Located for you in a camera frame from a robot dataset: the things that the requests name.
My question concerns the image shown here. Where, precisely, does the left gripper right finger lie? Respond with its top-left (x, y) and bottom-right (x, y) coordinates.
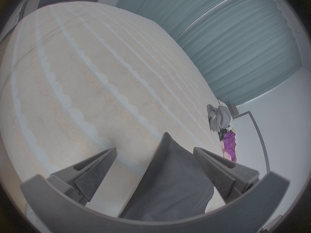
top-left (194, 147), bottom-right (260, 204)

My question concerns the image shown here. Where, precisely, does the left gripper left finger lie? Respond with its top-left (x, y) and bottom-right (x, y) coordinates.
top-left (49, 148), bottom-right (117, 201)

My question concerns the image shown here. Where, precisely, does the black T-shirt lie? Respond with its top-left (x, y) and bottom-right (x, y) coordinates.
top-left (119, 132), bottom-right (215, 221)

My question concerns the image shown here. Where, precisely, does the bed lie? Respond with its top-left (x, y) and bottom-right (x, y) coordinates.
top-left (0, 3), bottom-right (270, 218)

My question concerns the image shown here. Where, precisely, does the pink garment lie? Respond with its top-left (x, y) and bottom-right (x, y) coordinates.
top-left (220, 142), bottom-right (231, 160)

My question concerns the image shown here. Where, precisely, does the purple satin garment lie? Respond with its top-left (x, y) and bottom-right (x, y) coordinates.
top-left (222, 130), bottom-right (237, 162)

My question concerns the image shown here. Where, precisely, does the grey garment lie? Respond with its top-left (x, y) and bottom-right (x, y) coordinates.
top-left (207, 104), bottom-right (232, 133)

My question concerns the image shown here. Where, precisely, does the grey bedside table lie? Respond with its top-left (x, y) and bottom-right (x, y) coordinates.
top-left (228, 101), bottom-right (240, 116)

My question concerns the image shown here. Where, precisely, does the blue-green curtain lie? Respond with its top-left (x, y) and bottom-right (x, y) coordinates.
top-left (115, 0), bottom-right (258, 37)
top-left (174, 0), bottom-right (304, 105)

